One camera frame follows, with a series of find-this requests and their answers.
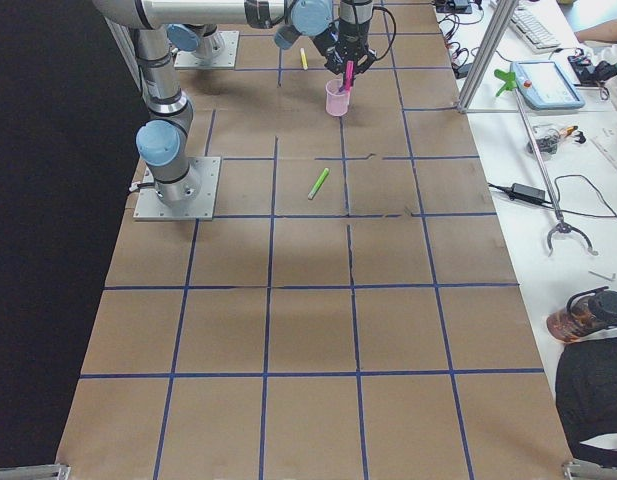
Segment black cables bundle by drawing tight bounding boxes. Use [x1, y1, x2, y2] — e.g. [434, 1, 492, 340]
[435, 12, 482, 79]

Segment white keyboard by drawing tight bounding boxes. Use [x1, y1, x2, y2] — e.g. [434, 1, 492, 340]
[509, 8, 561, 54]

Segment small tools pile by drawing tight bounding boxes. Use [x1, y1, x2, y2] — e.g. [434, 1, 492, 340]
[532, 124, 587, 155]

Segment teach pendant tablet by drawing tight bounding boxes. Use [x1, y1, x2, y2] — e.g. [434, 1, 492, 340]
[510, 60, 585, 110]

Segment amber water bottle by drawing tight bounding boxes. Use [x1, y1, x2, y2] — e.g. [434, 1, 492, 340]
[546, 286, 617, 343]

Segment long reach grabber tool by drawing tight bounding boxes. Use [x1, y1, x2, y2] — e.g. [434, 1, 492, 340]
[510, 87, 598, 256]

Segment pink mesh cup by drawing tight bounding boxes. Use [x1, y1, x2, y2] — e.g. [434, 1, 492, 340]
[325, 78, 350, 117]

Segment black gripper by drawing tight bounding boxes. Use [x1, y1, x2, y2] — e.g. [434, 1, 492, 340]
[323, 20, 377, 76]

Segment black power adapter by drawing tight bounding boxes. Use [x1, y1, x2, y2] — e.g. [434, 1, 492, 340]
[488, 183, 549, 205]

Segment aluminium frame post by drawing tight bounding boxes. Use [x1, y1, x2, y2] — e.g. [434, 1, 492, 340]
[457, 0, 518, 113]

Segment silver hex key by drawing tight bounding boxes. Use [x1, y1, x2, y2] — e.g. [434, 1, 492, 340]
[588, 270, 617, 282]

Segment green plastic clamp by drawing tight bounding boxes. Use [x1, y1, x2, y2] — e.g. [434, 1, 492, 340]
[494, 69, 518, 97]

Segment pink marker pen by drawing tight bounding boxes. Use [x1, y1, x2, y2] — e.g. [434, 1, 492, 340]
[338, 60, 355, 93]

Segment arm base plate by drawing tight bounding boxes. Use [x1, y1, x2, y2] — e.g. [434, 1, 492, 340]
[134, 157, 222, 221]
[172, 30, 239, 70]

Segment black backpack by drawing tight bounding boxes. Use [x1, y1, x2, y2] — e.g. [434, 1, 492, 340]
[555, 337, 617, 467]

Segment yellow marker pen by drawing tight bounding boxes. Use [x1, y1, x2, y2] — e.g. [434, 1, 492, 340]
[300, 47, 309, 71]

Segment green marker pen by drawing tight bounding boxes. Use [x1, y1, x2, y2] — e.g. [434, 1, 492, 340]
[307, 167, 330, 201]

